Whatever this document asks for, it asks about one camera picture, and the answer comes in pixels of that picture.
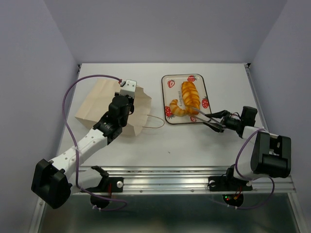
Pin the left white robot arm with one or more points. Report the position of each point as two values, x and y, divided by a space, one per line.
55 180

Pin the metal tongs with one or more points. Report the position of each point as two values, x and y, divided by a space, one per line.
200 116

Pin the orange braided fake bread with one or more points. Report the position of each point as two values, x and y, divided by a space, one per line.
190 96

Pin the brown paper bag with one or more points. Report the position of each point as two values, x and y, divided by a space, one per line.
97 101

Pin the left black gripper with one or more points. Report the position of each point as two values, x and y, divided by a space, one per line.
130 100

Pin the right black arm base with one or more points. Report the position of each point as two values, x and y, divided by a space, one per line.
232 187

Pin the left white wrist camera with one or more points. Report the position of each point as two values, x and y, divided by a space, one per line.
128 88

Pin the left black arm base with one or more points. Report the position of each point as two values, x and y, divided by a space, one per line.
100 186

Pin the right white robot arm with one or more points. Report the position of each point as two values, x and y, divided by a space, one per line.
263 154

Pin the strawberry pattern tray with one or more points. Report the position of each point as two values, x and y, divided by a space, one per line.
171 89

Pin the fake croissant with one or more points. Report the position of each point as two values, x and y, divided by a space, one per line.
176 110

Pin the aluminium mounting rail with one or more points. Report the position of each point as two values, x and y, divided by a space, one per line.
165 180

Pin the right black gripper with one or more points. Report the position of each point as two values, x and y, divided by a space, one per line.
215 126

